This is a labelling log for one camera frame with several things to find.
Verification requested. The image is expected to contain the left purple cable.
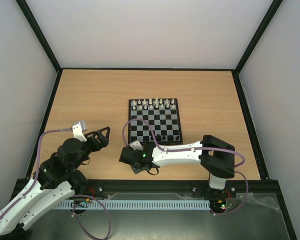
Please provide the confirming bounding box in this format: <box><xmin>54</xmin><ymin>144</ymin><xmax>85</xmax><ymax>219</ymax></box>
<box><xmin>0</xmin><ymin>128</ymin><xmax>113</xmax><ymax>240</ymax></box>

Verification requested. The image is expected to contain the left circuit board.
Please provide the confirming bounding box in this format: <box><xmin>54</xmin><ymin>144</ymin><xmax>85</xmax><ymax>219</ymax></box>
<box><xmin>70</xmin><ymin>198</ymin><xmax>93</xmax><ymax>208</ymax></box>

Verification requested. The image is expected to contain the black aluminium rail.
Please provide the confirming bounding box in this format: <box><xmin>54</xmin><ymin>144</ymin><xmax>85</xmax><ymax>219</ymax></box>
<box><xmin>74</xmin><ymin>179</ymin><xmax>281</xmax><ymax>198</ymax></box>

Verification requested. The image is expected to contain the right circuit board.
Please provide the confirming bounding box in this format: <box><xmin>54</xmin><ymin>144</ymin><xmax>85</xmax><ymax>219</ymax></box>
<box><xmin>212</xmin><ymin>198</ymin><xmax>234</xmax><ymax>210</ymax></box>

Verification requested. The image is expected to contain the black chess king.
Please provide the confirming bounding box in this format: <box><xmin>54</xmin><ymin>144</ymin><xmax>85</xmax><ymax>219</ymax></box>
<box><xmin>156</xmin><ymin>134</ymin><xmax>163</xmax><ymax>142</ymax></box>

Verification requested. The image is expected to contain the black frame post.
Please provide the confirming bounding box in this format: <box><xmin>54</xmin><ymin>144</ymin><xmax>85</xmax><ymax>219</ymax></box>
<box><xmin>234</xmin><ymin>0</ymin><xmax>283</xmax><ymax>75</ymax></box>
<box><xmin>16</xmin><ymin>0</ymin><xmax>62</xmax><ymax>73</ymax></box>

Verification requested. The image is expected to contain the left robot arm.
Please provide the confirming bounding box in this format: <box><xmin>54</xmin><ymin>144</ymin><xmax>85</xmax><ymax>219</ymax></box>
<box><xmin>0</xmin><ymin>123</ymin><xmax>111</xmax><ymax>240</ymax></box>

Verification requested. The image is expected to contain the white slotted cable duct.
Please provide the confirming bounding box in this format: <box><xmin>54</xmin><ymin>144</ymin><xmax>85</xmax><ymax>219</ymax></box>
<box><xmin>53</xmin><ymin>199</ymin><xmax>211</xmax><ymax>211</ymax></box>

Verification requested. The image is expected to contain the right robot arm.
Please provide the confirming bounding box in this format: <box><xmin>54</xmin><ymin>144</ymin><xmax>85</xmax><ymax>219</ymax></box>
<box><xmin>119</xmin><ymin>135</ymin><xmax>235</xmax><ymax>196</ymax></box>

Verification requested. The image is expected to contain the black and silver chessboard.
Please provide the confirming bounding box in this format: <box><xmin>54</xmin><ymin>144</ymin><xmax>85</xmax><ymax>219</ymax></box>
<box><xmin>127</xmin><ymin>98</ymin><xmax>183</xmax><ymax>145</ymax></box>

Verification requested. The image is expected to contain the black frame post right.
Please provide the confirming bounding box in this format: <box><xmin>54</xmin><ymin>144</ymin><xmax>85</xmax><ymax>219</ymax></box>
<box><xmin>234</xmin><ymin>0</ymin><xmax>283</xmax><ymax>75</ymax></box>

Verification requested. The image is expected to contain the circuit board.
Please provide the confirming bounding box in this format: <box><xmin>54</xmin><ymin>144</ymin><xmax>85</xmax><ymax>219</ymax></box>
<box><xmin>70</xmin><ymin>198</ymin><xmax>93</xmax><ymax>208</ymax></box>
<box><xmin>212</xmin><ymin>198</ymin><xmax>234</xmax><ymax>210</ymax></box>

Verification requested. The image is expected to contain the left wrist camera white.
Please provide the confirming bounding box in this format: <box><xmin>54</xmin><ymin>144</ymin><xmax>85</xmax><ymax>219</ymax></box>
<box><xmin>71</xmin><ymin>120</ymin><xmax>87</xmax><ymax>142</ymax></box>

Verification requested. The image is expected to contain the black knight piece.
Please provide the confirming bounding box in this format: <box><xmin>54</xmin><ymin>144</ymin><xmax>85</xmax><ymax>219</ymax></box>
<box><xmin>167</xmin><ymin>134</ymin><xmax>174</xmax><ymax>141</ymax></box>

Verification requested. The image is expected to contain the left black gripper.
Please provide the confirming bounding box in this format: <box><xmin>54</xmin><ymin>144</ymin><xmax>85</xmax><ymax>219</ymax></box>
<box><xmin>70</xmin><ymin>126</ymin><xmax>112</xmax><ymax>171</ymax></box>

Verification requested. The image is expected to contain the black frame post left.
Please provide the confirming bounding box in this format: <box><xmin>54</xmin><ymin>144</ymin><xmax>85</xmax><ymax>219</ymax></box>
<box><xmin>16</xmin><ymin>0</ymin><xmax>62</xmax><ymax>73</ymax></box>

